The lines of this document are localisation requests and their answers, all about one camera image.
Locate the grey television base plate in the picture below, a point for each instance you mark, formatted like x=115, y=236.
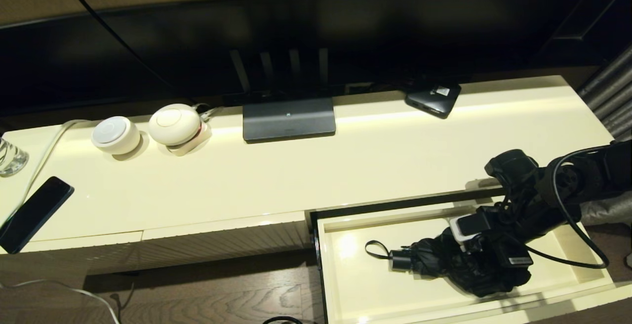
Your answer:
x=289, y=119

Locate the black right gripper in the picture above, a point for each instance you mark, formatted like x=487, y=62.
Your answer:
x=501, y=250

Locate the cream ribbed cabinet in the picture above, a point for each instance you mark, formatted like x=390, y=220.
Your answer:
x=296, y=166

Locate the small white round speaker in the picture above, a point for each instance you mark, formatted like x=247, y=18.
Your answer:
x=116, y=135

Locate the black flat screen television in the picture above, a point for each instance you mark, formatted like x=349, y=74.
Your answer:
x=345, y=32

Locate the narrow cream ribbed cabinet door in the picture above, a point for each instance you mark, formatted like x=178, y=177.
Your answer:
x=98, y=255

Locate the dark wooden wall frame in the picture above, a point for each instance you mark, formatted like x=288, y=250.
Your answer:
x=587, y=22

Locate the black smartphone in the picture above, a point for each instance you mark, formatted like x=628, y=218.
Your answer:
x=34, y=213

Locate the black umbrella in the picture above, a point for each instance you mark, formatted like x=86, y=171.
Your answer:
x=434, y=260

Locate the cream device dock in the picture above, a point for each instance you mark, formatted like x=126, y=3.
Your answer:
x=198, y=144

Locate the silver grey wrist camera box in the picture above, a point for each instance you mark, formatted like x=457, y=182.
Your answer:
x=466, y=225

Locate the clear drinking glass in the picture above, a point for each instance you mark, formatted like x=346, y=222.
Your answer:
x=12, y=158

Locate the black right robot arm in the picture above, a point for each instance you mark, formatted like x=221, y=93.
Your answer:
x=572, y=181

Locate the wide cream ribbed cabinet door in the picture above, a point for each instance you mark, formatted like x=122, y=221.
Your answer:
x=222, y=242

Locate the black set-top box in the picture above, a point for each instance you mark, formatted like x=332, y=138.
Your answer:
x=428, y=102

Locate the white dome shaped device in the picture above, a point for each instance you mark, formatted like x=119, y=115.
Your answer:
x=173, y=124

